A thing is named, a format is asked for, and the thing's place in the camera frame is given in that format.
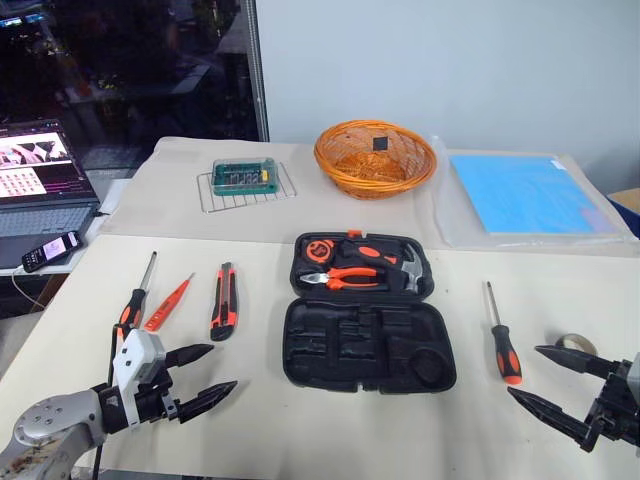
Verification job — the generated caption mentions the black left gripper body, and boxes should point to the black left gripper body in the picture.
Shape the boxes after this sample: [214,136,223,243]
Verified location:
[132,366,183,427]

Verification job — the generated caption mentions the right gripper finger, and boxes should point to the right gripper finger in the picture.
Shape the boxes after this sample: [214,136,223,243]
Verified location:
[506,387,592,447]
[534,344,609,382]

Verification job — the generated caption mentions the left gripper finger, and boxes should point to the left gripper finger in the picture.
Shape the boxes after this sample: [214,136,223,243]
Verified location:
[163,343,216,372]
[177,380,239,425]

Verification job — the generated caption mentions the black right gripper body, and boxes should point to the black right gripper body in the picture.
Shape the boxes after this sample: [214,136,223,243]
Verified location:
[582,359,640,454]

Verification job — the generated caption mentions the black tool case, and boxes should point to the black tool case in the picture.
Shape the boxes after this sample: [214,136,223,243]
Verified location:
[281,229,458,396]

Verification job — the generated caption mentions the clear tape roll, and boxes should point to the clear tape roll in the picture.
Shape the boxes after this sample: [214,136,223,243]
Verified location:
[554,333,599,358]

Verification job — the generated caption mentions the orange tester pen screwdriver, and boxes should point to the orange tester pen screwdriver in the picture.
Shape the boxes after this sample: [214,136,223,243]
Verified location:
[143,271,197,334]

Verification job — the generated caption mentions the orange black utility knife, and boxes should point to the orange black utility knife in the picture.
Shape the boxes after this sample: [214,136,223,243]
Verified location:
[209,261,240,343]

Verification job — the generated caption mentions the slim black orange screwdriver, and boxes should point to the slim black orange screwdriver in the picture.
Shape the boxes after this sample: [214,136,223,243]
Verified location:
[481,280,525,386]

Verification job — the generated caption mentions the thick shaft black orange screwdriver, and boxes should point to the thick shaft black orange screwdriver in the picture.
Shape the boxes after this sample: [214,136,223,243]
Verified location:
[117,250,160,342]

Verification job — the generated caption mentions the beige table cloth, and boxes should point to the beige table cloth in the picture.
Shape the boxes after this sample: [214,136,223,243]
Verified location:
[97,135,591,247]

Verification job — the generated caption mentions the orange black tape measure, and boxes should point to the orange black tape measure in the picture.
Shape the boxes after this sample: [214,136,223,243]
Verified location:
[304,239,338,263]

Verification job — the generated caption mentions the brown cardboard box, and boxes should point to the brown cardboard box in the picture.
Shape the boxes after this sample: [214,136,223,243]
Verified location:
[606,186,640,222]

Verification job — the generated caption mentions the black smartphone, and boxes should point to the black smartphone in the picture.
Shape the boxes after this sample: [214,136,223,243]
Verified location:
[20,229,84,274]

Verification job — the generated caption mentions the blue pad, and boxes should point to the blue pad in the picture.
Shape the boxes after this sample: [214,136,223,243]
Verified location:
[448,153,622,236]

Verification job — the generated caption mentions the green screwdriver bit box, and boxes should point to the green screwdriver bit box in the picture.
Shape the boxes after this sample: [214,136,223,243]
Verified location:
[209,155,280,197]

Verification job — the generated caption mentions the open laptop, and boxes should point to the open laptop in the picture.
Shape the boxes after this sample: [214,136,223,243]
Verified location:
[0,118,102,272]

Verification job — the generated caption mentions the clear plastic bag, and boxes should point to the clear plastic bag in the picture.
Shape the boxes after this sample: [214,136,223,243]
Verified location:
[428,133,640,249]

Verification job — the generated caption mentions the orange wicker basket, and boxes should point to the orange wicker basket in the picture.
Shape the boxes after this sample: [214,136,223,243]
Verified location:
[313,119,439,201]

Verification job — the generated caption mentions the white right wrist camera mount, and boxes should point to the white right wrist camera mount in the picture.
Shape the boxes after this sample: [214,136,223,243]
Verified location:
[619,351,640,401]

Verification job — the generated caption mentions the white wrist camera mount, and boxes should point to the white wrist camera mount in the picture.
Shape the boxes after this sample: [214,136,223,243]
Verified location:
[619,351,640,401]
[110,328,166,429]

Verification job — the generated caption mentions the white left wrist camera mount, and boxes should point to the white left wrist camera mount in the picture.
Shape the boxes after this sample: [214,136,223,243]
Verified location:
[110,328,166,429]

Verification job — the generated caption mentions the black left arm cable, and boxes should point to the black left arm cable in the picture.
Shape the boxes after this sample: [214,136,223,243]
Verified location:
[92,323,124,480]

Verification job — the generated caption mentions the metal wire rack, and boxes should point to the metal wire rack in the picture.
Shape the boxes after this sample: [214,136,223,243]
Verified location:
[196,160,300,216]

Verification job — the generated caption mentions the thin white cable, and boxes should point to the thin white cable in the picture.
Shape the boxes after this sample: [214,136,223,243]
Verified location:
[11,266,47,309]

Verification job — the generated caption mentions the orange handled pliers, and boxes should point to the orange handled pliers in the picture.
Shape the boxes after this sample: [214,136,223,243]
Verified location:
[299,266,387,292]

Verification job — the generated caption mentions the claw hammer black orange handle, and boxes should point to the claw hammer black orange handle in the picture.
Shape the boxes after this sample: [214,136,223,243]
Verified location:
[335,238,435,297]

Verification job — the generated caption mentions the grey window frame post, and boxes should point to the grey window frame post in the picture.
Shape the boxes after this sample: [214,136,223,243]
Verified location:
[246,0,272,143]

